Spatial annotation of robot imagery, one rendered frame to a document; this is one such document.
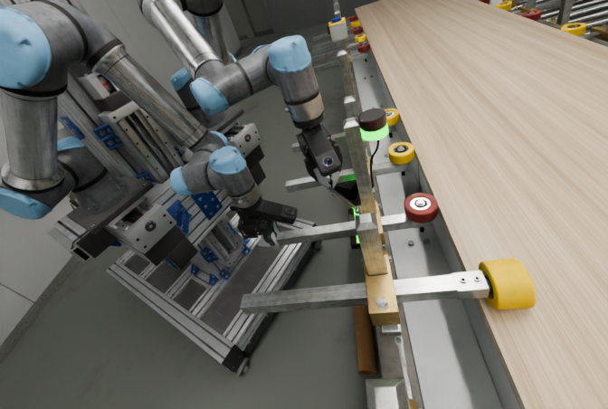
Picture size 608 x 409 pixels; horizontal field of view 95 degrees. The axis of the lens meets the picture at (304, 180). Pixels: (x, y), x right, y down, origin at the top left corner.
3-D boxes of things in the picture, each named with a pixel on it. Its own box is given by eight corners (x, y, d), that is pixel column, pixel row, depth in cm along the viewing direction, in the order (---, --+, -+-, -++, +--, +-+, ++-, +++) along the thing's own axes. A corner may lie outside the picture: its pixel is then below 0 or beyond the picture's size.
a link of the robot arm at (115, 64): (54, 16, 65) (213, 158, 89) (14, 26, 56) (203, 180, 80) (78, -20, 60) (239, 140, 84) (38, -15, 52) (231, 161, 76)
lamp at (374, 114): (373, 195, 72) (358, 124, 59) (370, 182, 77) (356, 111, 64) (396, 192, 71) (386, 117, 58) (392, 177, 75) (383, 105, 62)
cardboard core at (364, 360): (356, 369, 119) (352, 301, 142) (359, 375, 124) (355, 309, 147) (375, 369, 117) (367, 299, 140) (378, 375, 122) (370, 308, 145)
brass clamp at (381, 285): (369, 327, 51) (365, 314, 48) (363, 262, 61) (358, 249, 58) (404, 324, 50) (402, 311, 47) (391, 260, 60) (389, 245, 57)
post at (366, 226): (387, 345, 74) (355, 227, 45) (385, 330, 76) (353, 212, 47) (401, 344, 73) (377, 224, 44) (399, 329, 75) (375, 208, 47)
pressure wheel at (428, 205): (410, 243, 76) (407, 215, 69) (403, 222, 82) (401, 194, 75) (441, 240, 74) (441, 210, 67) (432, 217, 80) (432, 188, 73)
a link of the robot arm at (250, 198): (258, 175, 74) (251, 196, 68) (263, 188, 77) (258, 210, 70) (232, 180, 75) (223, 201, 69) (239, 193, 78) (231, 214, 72)
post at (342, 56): (359, 160, 127) (336, 53, 99) (358, 156, 130) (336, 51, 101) (367, 159, 127) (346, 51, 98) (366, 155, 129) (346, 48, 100)
